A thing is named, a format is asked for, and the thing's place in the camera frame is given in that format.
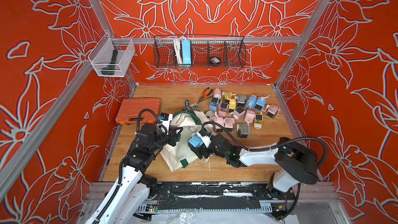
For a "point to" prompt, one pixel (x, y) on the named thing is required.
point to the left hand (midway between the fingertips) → (181, 127)
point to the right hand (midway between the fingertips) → (194, 140)
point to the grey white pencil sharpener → (210, 114)
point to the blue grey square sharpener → (213, 103)
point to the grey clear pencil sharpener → (241, 100)
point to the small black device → (215, 60)
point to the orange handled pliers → (205, 94)
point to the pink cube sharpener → (239, 113)
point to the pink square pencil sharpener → (220, 121)
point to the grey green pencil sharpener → (243, 130)
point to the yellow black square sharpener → (258, 120)
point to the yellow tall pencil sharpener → (232, 104)
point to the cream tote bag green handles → (193, 122)
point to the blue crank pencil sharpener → (261, 102)
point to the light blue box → (186, 54)
